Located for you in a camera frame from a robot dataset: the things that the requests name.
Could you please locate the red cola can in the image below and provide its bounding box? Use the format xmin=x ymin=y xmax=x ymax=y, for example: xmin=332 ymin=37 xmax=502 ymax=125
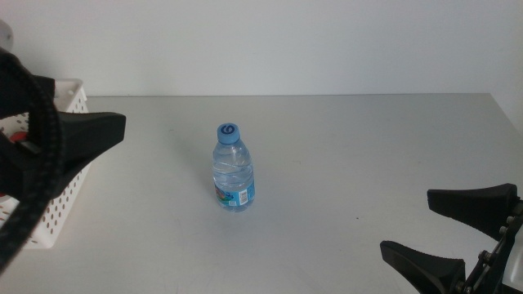
xmin=0 ymin=131 xmax=30 ymax=198

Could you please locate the clear blue-capped water bottle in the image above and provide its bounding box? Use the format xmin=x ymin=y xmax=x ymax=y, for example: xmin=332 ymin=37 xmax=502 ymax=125
xmin=211 ymin=122 xmax=257 ymax=213

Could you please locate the white perforated plastic basket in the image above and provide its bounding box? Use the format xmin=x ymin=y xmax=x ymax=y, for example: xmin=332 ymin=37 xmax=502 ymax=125
xmin=0 ymin=78 xmax=92 ymax=250

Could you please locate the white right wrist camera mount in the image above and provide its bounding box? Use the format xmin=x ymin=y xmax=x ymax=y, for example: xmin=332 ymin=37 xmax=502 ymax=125
xmin=501 ymin=235 xmax=523 ymax=293

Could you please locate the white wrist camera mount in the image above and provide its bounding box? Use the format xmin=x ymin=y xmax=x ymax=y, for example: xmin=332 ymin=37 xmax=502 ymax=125
xmin=0 ymin=18 xmax=15 ymax=52
xmin=501 ymin=235 xmax=523 ymax=293

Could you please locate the black braided cable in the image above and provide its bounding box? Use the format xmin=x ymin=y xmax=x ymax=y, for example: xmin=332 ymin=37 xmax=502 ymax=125
xmin=0 ymin=60 xmax=67 ymax=273

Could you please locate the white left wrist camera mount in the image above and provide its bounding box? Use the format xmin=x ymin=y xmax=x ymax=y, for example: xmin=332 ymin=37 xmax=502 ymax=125
xmin=0 ymin=18 xmax=15 ymax=52

